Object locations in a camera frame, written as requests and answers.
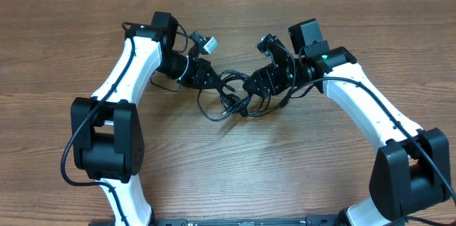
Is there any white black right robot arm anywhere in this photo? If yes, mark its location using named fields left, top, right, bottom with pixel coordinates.
left=244, top=19, right=455, bottom=225

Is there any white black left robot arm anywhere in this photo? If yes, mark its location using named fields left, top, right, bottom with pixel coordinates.
left=61, top=11, right=226, bottom=225

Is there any black USB cable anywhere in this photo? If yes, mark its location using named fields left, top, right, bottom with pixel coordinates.
left=196, top=68, right=291, bottom=123

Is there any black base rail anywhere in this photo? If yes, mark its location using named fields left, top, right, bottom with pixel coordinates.
left=148, top=215, right=350, bottom=226

